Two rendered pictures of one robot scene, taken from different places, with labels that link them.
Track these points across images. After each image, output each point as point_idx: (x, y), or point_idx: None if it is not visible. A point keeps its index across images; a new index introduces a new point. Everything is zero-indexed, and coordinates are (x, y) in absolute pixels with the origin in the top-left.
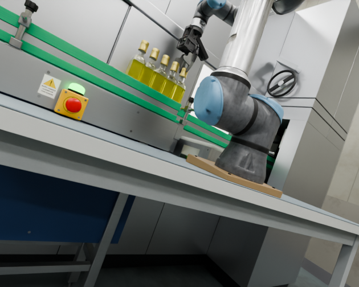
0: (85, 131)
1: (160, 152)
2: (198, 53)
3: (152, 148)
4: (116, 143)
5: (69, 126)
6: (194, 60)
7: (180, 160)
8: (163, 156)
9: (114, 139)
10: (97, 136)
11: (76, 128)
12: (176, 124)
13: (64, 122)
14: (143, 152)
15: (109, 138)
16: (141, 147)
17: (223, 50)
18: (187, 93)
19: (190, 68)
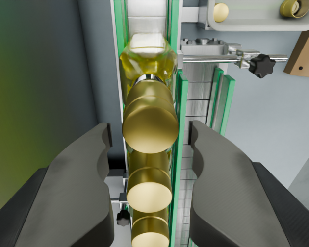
0: (292, 171)
1: (265, 103)
2: None
3: (237, 98)
4: (306, 160)
5: (289, 176)
6: (270, 184)
7: (298, 97)
8: (307, 126)
9: (289, 157)
10: (299, 167)
11: (290, 174)
12: (227, 64)
13: (277, 177)
14: None
15: (286, 159)
16: (280, 134)
17: None
18: None
19: (213, 129)
